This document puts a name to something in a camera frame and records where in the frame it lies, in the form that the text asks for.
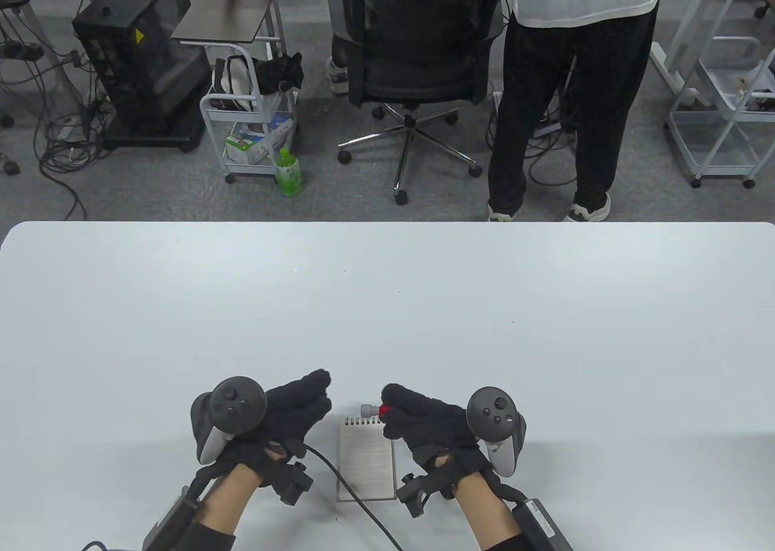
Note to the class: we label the black mesh office chair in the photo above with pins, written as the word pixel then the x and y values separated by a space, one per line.
pixel 418 30

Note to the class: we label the red flower pattern stamp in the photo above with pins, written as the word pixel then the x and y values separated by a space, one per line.
pixel 369 410

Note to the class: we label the white rolling cart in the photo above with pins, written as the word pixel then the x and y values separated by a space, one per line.
pixel 720 169
pixel 248 169

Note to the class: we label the black bag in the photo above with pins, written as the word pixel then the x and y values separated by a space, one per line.
pixel 275 72

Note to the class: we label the person's right hand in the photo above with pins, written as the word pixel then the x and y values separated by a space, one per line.
pixel 424 421

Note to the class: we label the black wrist sensor box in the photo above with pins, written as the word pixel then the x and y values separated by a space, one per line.
pixel 542 524
pixel 169 524

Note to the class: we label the dark side table top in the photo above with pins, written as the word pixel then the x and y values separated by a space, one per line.
pixel 224 12

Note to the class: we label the black power strip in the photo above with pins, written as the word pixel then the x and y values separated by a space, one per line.
pixel 21 50

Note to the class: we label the person's left forearm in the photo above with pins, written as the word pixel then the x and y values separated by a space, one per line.
pixel 227 496

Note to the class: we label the person's right forearm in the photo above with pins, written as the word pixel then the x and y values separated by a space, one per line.
pixel 484 514

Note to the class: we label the green plastic bottle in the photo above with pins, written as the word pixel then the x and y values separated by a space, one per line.
pixel 289 175

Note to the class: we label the green and white box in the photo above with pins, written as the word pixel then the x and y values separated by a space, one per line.
pixel 245 145

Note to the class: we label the white desk leg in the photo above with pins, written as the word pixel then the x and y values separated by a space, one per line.
pixel 672 75

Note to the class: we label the black glass computer tower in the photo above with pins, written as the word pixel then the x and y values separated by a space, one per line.
pixel 139 60

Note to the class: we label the black tracking controller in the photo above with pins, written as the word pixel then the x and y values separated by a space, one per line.
pixel 236 402
pixel 493 415

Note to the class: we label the spiral lined notebook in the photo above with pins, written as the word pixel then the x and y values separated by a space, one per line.
pixel 366 460

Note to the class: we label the person's left hand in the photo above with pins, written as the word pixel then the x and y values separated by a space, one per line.
pixel 290 405

